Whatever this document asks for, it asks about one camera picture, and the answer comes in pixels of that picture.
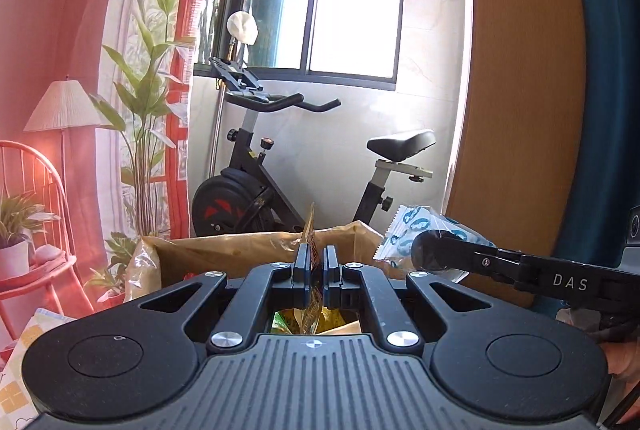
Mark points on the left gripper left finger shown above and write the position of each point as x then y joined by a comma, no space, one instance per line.
265,290

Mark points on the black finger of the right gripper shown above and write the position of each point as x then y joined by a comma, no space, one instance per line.
441,251

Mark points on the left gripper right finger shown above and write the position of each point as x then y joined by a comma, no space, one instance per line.
366,290

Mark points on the gold snack packet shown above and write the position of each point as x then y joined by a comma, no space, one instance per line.
314,318

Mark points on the person's hand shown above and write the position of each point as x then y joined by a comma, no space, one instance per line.
623,365

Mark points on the taped cardboard box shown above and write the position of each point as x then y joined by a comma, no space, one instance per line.
159,263

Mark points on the wooden headboard panel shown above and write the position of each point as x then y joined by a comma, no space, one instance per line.
522,121

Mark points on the white mop head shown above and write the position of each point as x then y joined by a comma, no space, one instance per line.
243,27

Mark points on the checkered floral tablecloth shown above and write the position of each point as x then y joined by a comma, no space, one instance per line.
17,409

